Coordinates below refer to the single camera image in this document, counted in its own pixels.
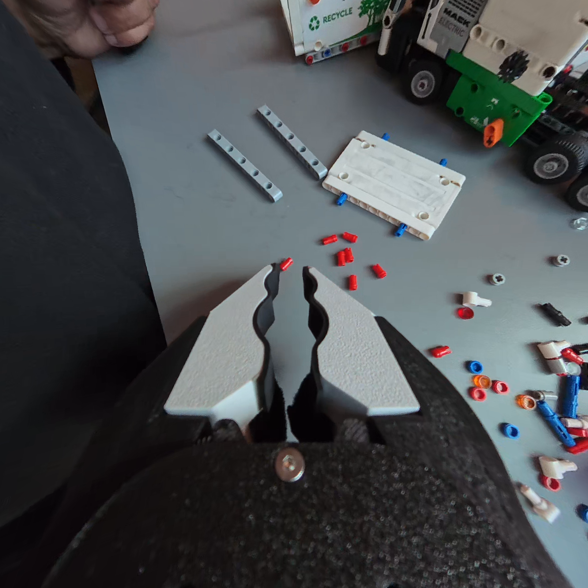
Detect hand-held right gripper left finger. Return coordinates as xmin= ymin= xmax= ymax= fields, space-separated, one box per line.
xmin=163 ymin=263 xmax=282 ymax=444

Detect person's left forearm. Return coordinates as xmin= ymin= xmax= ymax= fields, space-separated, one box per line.
xmin=0 ymin=0 xmax=167 ymax=529

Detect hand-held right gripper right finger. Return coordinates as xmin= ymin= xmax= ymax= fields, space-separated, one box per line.
xmin=302 ymin=266 xmax=421 ymax=430

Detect white and green lego truck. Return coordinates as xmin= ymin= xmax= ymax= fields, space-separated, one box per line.
xmin=376 ymin=0 xmax=588 ymax=213

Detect grey lego beam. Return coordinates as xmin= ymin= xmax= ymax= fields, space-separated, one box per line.
xmin=206 ymin=129 xmax=284 ymax=203
xmin=256 ymin=105 xmax=328 ymax=181

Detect white lego panel blue pins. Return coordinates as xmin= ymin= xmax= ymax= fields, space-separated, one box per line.
xmin=322 ymin=130 xmax=466 ymax=242

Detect group of red lego pins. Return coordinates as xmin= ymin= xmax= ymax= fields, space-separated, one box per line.
xmin=279 ymin=232 xmax=388 ymax=291

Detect person's left hand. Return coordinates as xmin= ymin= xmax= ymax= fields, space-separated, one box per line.
xmin=25 ymin=0 xmax=160 ymax=59

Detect white lego garbage body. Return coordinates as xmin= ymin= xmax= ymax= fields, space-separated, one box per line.
xmin=280 ymin=0 xmax=391 ymax=64

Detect pile of mixed lego pieces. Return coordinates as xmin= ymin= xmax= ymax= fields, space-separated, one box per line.
xmin=456 ymin=301 xmax=588 ymax=524

